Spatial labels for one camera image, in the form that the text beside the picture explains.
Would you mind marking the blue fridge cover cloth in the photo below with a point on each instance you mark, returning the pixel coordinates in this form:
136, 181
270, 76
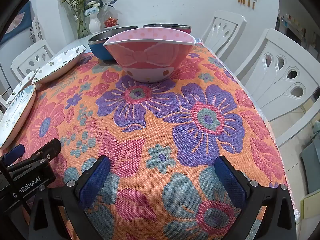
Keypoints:
17, 22

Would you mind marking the white carved corner shelf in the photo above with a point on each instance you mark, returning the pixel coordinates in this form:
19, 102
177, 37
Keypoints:
37, 30

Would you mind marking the grey-blue container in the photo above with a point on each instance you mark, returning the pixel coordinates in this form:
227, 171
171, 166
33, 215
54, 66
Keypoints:
311, 160

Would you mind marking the cluttered background shelf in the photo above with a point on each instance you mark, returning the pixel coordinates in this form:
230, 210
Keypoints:
295, 22

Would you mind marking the pale yellow sheet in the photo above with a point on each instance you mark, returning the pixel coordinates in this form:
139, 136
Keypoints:
311, 206

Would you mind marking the white floral hexagonal plate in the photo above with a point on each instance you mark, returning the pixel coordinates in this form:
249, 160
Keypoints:
15, 120
18, 90
57, 65

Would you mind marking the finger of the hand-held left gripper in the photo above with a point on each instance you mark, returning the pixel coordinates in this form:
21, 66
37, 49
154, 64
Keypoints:
15, 153
50, 147

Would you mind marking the red lidded teacup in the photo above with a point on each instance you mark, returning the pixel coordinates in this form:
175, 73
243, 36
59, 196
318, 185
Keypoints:
111, 22

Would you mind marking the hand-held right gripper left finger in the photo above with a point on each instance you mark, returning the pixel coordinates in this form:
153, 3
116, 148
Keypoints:
96, 180

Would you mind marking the blue steel bowl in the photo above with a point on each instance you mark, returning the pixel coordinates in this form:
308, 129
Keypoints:
100, 50

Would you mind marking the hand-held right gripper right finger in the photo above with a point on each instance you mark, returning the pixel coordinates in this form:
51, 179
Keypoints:
231, 180

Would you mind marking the pink cartoon bowl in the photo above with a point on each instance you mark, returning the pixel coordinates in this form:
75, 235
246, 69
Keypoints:
150, 55

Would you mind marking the blue artificial flowers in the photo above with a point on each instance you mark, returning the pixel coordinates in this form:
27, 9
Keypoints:
91, 10

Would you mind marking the floral woven tablecloth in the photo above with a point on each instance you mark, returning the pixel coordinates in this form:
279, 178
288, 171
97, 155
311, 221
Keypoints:
175, 92

